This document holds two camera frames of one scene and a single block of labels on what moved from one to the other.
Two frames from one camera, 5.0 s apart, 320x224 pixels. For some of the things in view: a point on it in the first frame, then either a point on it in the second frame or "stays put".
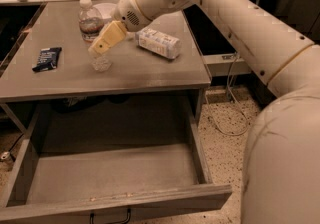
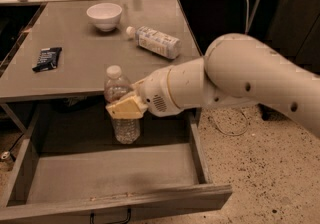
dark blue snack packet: x=47 y=59 stays put
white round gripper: x=127 y=14 → x=154 y=90
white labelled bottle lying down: x=159 y=43 stays put
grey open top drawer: x=97 y=157 stays put
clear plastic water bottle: x=90 y=21 → x=127 y=131
